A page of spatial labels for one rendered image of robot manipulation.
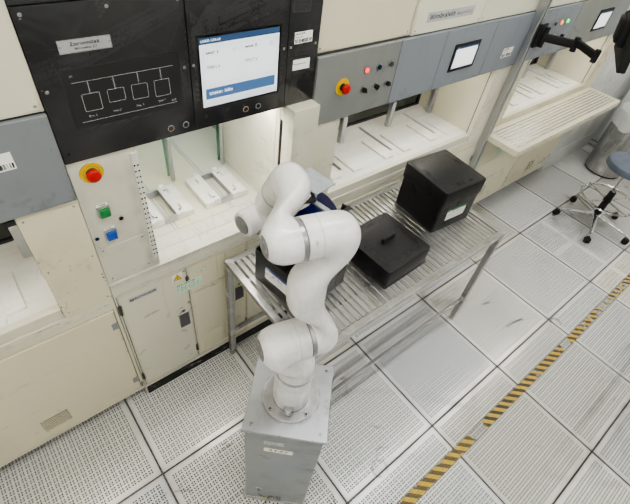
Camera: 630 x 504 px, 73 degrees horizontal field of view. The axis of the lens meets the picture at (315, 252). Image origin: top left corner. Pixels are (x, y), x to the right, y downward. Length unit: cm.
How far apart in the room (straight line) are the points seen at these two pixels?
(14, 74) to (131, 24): 30
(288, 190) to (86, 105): 63
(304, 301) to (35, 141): 80
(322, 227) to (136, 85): 71
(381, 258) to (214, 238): 71
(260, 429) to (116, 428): 107
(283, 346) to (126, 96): 81
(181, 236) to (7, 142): 79
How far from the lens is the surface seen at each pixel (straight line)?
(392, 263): 186
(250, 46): 148
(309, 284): 100
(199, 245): 183
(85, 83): 131
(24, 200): 143
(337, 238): 92
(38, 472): 246
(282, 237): 88
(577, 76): 424
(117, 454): 238
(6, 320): 180
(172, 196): 203
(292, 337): 117
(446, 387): 264
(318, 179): 151
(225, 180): 210
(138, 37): 132
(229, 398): 240
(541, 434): 276
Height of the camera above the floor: 217
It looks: 46 degrees down
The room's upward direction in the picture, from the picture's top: 9 degrees clockwise
